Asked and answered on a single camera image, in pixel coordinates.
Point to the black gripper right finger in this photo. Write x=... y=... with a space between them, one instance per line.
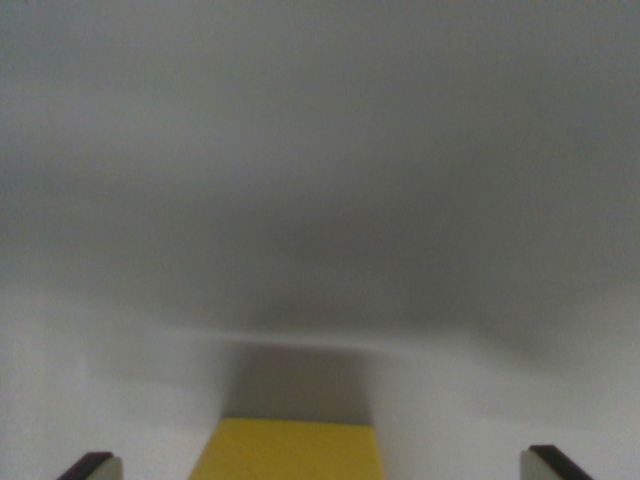
x=545 y=466

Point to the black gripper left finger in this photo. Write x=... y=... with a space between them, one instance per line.
x=95 y=467

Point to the yellow cube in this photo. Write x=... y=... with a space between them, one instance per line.
x=290 y=452

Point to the white plastic bin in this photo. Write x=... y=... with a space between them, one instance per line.
x=320 y=200

